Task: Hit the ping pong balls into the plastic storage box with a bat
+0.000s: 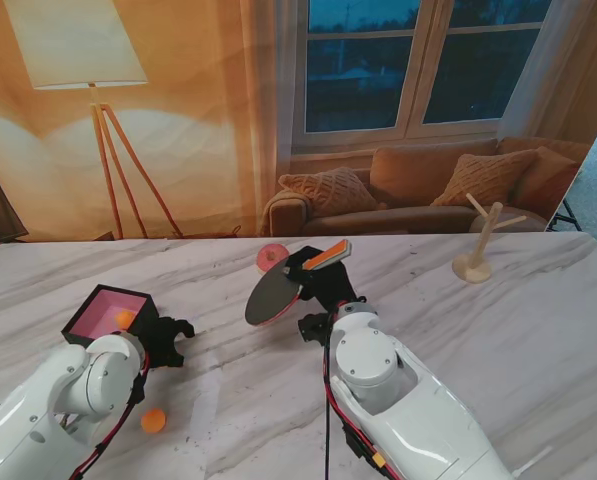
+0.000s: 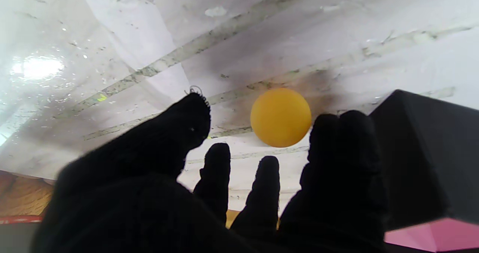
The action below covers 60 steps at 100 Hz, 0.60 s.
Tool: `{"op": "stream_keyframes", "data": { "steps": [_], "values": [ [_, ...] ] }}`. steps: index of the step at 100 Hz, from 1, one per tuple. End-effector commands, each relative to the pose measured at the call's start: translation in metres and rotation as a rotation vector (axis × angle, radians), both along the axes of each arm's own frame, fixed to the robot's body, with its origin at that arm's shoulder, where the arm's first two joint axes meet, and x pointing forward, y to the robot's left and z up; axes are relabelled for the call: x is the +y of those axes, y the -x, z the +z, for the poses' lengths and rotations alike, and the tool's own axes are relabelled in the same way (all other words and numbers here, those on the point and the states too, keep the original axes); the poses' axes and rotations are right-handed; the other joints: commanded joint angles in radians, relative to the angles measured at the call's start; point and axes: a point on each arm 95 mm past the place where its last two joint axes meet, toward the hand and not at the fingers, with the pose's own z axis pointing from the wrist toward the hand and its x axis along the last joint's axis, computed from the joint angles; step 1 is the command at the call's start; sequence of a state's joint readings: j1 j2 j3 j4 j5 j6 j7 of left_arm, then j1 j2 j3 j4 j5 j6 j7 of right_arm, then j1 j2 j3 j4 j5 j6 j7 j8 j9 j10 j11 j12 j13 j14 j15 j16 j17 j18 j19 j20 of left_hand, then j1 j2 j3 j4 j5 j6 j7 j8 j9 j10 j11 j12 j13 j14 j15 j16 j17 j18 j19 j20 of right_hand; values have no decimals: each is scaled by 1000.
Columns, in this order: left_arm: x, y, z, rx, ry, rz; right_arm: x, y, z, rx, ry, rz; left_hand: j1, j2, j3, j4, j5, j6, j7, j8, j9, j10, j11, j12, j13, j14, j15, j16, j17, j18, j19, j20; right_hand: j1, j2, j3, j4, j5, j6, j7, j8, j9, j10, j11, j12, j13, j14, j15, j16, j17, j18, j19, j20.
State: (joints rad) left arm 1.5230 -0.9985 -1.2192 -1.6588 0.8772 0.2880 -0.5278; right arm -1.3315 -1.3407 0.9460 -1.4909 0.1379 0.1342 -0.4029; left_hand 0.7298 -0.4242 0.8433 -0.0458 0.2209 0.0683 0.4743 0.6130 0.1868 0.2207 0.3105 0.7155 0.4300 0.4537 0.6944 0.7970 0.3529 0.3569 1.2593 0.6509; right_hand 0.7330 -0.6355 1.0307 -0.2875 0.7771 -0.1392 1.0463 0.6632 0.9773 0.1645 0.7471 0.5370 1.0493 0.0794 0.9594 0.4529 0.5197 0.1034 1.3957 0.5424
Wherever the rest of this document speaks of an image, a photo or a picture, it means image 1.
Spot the black tripod stand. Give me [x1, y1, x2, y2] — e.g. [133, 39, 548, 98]
[547, 197, 582, 234]

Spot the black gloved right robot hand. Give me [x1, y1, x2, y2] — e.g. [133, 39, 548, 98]
[280, 245, 369, 314]

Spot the wooden mug tree stand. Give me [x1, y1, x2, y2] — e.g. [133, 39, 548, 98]
[451, 192, 528, 285]

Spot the red black right arm cable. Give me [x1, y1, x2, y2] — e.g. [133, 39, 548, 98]
[321, 339, 399, 480]

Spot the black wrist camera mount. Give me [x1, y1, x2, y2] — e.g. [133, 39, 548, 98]
[297, 310, 337, 346]
[150, 345, 186, 369]

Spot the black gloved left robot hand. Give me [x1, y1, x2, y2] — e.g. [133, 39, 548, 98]
[145, 315, 197, 351]

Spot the black box pink inside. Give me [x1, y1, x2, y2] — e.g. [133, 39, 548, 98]
[61, 283, 158, 349]

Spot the pink frosted toy donut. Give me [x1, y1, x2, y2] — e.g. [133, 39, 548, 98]
[256, 243, 292, 274]

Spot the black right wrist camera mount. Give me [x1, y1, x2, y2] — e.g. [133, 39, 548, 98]
[297, 310, 337, 346]

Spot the printed living room backdrop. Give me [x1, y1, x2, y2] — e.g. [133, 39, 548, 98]
[0, 0, 597, 242]

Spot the black red ping pong bat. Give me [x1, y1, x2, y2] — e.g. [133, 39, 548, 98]
[244, 239, 353, 329]

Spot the red left arm cable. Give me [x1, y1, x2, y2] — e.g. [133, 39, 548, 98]
[72, 354, 152, 480]

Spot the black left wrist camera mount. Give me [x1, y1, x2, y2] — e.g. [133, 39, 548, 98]
[150, 345, 186, 369]

